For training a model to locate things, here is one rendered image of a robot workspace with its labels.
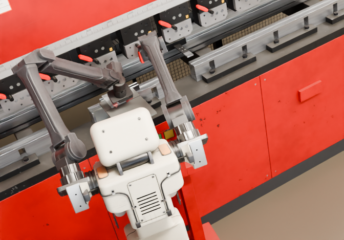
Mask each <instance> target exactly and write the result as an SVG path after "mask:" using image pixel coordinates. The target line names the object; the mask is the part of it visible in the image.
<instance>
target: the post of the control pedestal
mask: <svg viewBox="0 0 344 240"><path fill-rule="evenodd" d="M183 181H184V184H183V186H182V187H181V188H180V189H179V191H180V195H181V199H182V203H183V207H184V210H185V214H186V218H187V222H188V226H189V230H190V234H191V238H192V240H206V239H205V235H204V230H203V226H202V222H201V218H200V214H199V209H198V205H197V200H196V196H195V192H194V188H193V185H192V181H191V176H190V175H188V176H185V177H183Z"/></svg>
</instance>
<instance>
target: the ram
mask: <svg viewBox="0 0 344 240"><path fill-rule="evenodd" d="M8 1H9V3H10V6H11V8H12V10H11V11H8V12H5V13H3V14H0V65H2V64H5V63H7V62H9V61H12V60H14V59H17V58H19V57H21V56H24V55H26V54H29V53H31V52H32V51H34V50H36V49H41V48H43V47H46V46H48V45H50V44H53V43H55V42H57V41H60V40H62V39H65V38H67V37H70V36H72V35H74V34H77V33H79V32H82V31H84V30H87V29H89V28H91V27H94V26H96V25H99V24H101V23H103V22H106V21H108V20H110V19H113V18H115V17H118V16H121V15H123V14H125V13H128V12H130V11H133V10H135V9H138V8H140V7H142V6H145V5H147V4H150V3H152V2H155V1H157V0H8ZM186 1H188V0H174V1H171V2H169V3H167V4H164V5H162V6H159V7H157V8H154V9H152V10H149V11H147V12H145V13H142V14H140V15H137V16H135V17H133V18H130V19H128V20H125V21H123V22H121V23H118V24H116V25H114V26H111V27H109V28H106V29H104V30H102V31H99V32H97V33H94V34H92V35H90V36H87V37H85V38H83V39H80V40H78V41H75V42H73V43H71V44H68V45H66V46H64V47H61V48H59V49H56V50H54V51H53V52H54V54H55V56H57V55H60V54H62V53H65V52H67V51H69V50H72V49H74V48H76V47H79V46H81V45H84V44H86V43H88V42H90V41H93V40H96V39H98V38H100V37H103V36H105V35H108V34H110V33H112V32H115V31H117V30H119V29H122V28H124V27H127V26H129V25H131V24H134V23H136V22H138V21H141V20H143V19H145V18H148V17H150V16H153V15H155V14H157V13H160V12H162V11H164V10H167V9H169V8H172V7H174V6H176V5H179V4H181V3H183V2H186Z"/></svg>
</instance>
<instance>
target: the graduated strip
mask: <svg viewBox="0 0 344 240"><path fill-rule="evenodd" d="M171 1H174V0H157V1H155V2H152V3H150V4H147V5H145V6H142V7H140V8H138V9H135V10H133V11H130V12H128V13H125V14H123V15H121V16H118V17H115V18H113V19H110V20H108V21H106V22H103V23H101V24H99V25H96V26H94V27H91V28H89V29H87V30H84V31H82V32H79V33H77V34H74V35H72V36H70V37H67V38H65V39H62V40H60V41H57V42H55V43H53V44H50V45H48V46H46V47H43V48H44V49H47V50H51V51H54V50H56V49H59V48H61V47H64V46H66V45H68V44H71V43H73V42H75V41H78V40H80V39H83V38H85V37H87V36H90V35H92V34H94V33H97V32H99V31H102V30H104V29H106V28H109V27H111V26H114V25H116V24H118V23H121V22H123V21H125V20H128V19H130V18H133V17H135V16H137V15H140V14H142V13H145V12H147V11H149V10H152V9H154V8H157V7H159V6H162V5H164V4H167V3H169V2H171ZM27 55H29V54H26V55H24V56H21V57H19V58H17V59H14V60H12V61H9V62H7V63H5V64H2V65H0V73H1V72H3V71H6V70H8V69H11V68H13V67H14V66H15V65H16V64H18V63H19V62H20V61H21V60H22V59H23V58H25V57H26V56H27Z"/></svg>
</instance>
